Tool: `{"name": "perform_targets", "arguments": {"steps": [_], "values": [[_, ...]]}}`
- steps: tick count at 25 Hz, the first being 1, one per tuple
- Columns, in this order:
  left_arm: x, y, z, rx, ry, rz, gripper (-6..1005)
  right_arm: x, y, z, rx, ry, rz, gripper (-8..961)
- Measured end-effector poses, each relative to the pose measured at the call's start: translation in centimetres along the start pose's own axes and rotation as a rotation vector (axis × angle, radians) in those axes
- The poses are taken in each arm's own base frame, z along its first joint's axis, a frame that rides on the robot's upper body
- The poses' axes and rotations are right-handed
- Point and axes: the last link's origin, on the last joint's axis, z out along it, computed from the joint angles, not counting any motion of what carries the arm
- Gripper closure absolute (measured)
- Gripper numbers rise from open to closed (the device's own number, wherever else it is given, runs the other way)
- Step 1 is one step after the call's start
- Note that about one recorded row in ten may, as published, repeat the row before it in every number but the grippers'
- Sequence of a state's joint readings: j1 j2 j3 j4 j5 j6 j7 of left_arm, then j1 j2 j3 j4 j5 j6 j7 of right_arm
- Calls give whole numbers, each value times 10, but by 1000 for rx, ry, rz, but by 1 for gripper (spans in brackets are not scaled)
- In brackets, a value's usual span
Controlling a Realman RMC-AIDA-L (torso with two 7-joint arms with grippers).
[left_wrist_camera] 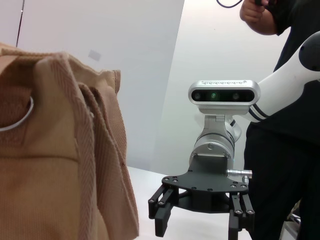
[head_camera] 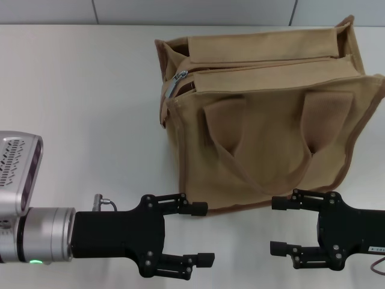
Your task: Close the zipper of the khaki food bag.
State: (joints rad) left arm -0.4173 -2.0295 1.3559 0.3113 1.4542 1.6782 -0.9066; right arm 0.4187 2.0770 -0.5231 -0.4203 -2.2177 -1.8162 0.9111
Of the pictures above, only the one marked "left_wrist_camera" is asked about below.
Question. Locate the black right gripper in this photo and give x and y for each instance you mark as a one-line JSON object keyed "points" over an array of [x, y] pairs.
{"points": [[207, 180]]}

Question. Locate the khaki canvas food bag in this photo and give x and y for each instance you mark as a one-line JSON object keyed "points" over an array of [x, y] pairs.
{"points": [[50, 175]]}

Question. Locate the black handheld device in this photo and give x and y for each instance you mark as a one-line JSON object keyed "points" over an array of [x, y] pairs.
{"points": [[260, 2]]}

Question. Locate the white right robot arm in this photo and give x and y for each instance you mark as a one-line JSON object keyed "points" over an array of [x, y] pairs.
{"points": [[282, 87]]}

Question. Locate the person's hand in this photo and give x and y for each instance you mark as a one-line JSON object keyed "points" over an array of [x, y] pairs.
{"points": [[251, 13]]}

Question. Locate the person in black clothes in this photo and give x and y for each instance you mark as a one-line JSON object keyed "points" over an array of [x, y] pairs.
{"points": [[287, 162]]}

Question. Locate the grey wall switch plate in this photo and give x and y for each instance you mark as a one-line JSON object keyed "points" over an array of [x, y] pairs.
{"points": [[95, 55]]}

